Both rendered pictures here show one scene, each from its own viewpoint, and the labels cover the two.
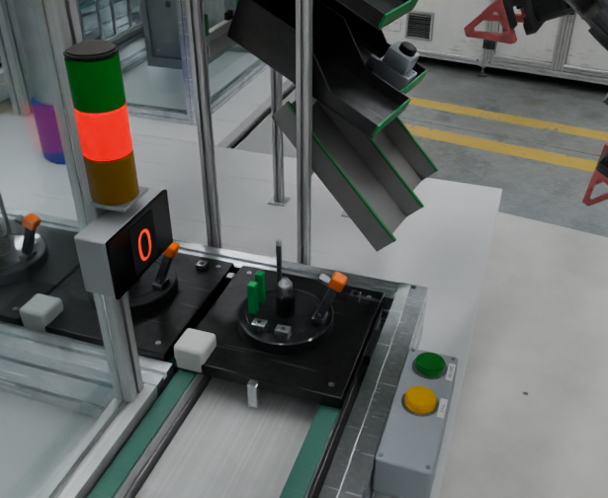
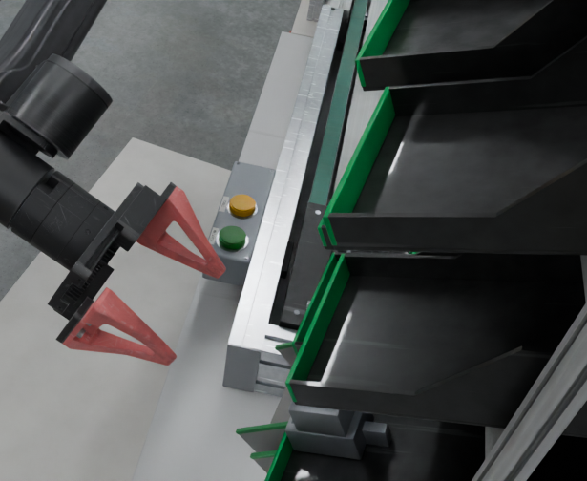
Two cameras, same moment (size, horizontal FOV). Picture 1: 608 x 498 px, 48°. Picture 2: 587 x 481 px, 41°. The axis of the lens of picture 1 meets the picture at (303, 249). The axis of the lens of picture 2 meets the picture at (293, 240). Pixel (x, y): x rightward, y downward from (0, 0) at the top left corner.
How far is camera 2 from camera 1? 1.53 m
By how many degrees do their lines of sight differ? 99
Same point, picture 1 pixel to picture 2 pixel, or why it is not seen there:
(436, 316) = (202, 419)
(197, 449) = not seen: hidden behind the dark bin
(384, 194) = not seen: hidden behind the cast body
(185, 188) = not seen: outside the picture
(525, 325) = (89, 412)
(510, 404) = (139, 302)
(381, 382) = (275, 231)
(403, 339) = (256, 269)
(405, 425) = (254, 190)
